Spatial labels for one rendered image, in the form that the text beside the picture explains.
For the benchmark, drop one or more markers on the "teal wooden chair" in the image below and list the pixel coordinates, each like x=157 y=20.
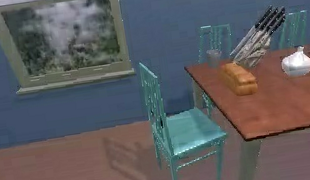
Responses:
x=294 y=28
x=182 y=131
x=214 y=37

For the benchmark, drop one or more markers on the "grey cup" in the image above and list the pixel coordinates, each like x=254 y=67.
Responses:
x=214 y=57

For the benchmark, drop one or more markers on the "beige framed window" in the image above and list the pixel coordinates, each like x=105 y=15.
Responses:
x=64 y=36

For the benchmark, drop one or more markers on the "brown wooden dining table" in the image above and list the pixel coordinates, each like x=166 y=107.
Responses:
x=285 y=96

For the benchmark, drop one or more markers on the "loaf of bread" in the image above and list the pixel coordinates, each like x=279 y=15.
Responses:
x=238 y=78

